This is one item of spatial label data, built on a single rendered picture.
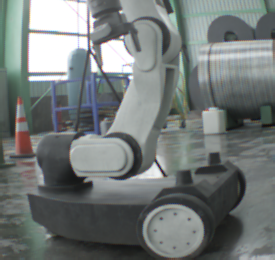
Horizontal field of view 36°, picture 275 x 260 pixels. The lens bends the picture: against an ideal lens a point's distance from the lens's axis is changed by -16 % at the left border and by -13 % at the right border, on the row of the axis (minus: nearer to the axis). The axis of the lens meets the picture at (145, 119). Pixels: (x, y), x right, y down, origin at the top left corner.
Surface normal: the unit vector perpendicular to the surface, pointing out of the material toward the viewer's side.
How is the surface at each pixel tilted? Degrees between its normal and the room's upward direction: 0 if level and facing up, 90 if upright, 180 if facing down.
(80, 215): 90
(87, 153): 90
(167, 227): 90
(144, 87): 115
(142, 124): 90
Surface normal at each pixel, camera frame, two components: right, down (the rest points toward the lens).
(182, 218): -0.36, 0.05
